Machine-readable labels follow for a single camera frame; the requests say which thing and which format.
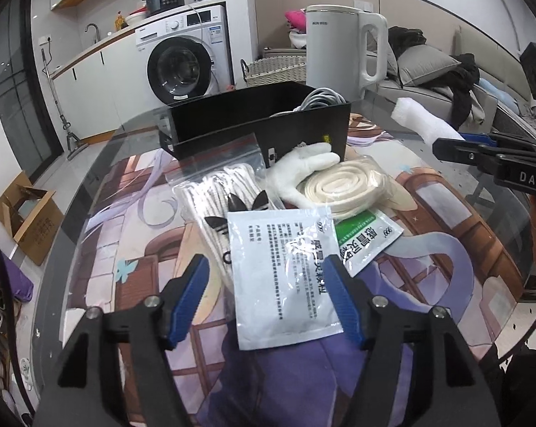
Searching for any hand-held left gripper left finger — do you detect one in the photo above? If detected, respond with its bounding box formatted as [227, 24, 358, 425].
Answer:
[32, 253, 211, 427]

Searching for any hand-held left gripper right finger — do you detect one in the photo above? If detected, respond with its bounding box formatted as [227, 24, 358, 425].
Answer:
[322, 255, 504, 427]

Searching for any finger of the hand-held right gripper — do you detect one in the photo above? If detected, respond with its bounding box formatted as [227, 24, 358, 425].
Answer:
[432, 138, 518, 175]
[461, 131, 536, 155]

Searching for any green medicine sachet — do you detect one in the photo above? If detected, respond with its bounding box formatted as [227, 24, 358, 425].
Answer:
[334, 208, 404, 279]

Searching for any white medicine sachet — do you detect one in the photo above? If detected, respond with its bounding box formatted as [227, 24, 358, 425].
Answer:
[227, 207, 345, 351]

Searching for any bagged beige band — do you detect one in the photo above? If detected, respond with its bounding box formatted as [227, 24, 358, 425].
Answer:
[297, 155, 417, 222]

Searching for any bag of white cables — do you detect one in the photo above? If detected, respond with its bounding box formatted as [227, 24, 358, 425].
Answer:
[165, 132, 286, 294]

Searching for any white plush doll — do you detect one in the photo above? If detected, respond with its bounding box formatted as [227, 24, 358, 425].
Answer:
[268, 141, 342, 201]

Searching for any black box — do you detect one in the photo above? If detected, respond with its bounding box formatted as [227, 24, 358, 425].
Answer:
[159, 84, 353, 170]

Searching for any white foam wrap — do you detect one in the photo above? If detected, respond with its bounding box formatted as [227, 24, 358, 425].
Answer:
[391, 97, 466, 143]

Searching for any light blue cloth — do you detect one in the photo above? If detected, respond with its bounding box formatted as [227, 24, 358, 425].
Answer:
[479, 78, 531, 116]

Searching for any black jacket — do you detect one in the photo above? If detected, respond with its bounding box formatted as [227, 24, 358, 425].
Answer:
[446, 53, 481, 130]

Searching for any printed table mat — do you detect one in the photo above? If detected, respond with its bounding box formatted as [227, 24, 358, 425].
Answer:
[83, 113, 524, 427]

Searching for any grey sofa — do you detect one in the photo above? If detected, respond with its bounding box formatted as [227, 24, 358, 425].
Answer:
[375, 24, 536, 143]

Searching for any grey pillow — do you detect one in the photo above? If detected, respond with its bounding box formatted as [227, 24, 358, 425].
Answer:
[394, 46, 460, 87]

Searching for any black garment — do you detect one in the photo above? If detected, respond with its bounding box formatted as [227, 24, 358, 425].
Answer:
[389, 27, 429, 60]

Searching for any white electric kettle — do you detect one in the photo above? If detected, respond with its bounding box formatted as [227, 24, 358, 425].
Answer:
[304, 4, 389, 101]

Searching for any cardboard box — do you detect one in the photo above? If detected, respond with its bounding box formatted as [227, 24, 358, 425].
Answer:
[0, 170, 64, 267]

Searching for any wicker basket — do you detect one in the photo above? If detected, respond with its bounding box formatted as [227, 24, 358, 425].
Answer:
[240, 56, 308, 89]

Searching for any person's dark clothing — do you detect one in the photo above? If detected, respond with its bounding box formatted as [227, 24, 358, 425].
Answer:
[485, 302, 536, 427]

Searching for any pink plush toy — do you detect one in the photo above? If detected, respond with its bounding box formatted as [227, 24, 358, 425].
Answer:
[286, 9, 311, 32]

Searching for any white counter cabinet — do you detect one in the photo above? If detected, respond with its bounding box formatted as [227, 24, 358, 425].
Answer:
[50, 27, 150, 141]

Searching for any white washing machine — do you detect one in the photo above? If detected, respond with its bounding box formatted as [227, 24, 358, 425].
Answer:
[135, 4, 233, 107]

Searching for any floor mop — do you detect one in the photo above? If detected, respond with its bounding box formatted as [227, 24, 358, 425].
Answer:
[40, 49, 88, 161]

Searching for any dark glass door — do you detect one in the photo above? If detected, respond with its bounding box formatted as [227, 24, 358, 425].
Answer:
[0, 0, 59, 174]

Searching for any white bowl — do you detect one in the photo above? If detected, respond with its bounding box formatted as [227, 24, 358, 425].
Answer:
[124, 6, 148, 28]

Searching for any white cable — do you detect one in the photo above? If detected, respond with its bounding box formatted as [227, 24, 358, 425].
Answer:
[268, 88, 349, 118]

